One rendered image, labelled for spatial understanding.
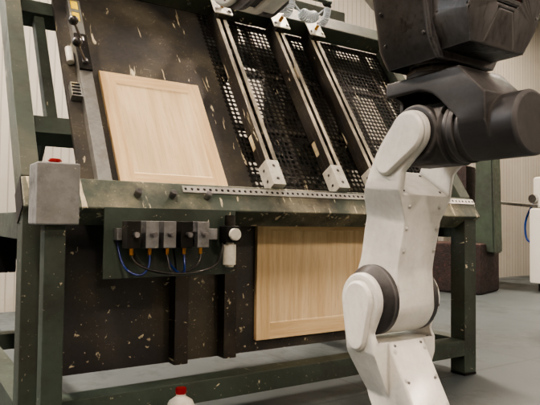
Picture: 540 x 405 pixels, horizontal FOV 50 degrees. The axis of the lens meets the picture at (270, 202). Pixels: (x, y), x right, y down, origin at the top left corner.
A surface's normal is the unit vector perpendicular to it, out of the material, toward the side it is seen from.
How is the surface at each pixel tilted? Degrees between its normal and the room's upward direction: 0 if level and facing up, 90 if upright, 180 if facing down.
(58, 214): 90
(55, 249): 90
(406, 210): 100
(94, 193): 57
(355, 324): 90
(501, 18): 105
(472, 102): 90
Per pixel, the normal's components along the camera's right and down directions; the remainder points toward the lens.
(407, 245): 0.54, 0.15
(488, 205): -0.63, -0.04
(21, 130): 0.47, -0.56
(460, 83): -0.83, -0.03
